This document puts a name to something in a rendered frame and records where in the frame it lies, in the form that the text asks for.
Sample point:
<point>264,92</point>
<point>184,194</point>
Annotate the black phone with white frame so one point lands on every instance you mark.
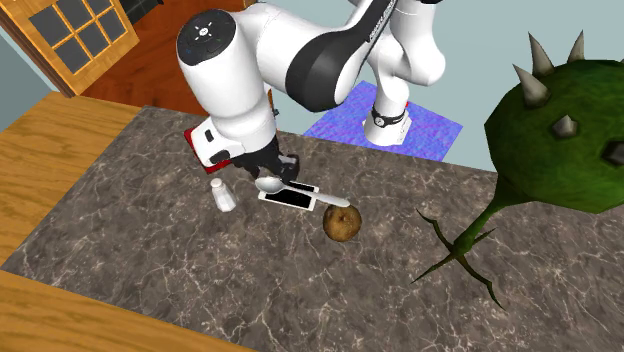
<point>290,198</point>

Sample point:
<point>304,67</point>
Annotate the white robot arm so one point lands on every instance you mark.
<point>244,68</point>

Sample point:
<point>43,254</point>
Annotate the green spiky plant figure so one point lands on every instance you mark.
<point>556,141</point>

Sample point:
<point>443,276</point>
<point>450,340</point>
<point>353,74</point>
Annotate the brown round fruit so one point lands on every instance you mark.
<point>342,224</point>

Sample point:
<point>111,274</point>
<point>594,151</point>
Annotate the red flat box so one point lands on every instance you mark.
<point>194,141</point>

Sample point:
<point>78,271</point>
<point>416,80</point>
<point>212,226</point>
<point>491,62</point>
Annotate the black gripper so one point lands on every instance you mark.
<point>265,160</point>

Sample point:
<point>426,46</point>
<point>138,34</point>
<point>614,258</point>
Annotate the blue patterned robot stand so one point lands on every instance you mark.
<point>431,134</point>

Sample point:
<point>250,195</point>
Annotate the wooden door with glass panes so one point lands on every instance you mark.
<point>105,48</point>

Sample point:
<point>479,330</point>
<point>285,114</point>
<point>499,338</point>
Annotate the silver spoon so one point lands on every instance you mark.
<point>269,184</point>

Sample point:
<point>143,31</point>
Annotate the white salt shaker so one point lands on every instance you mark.
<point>223,197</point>

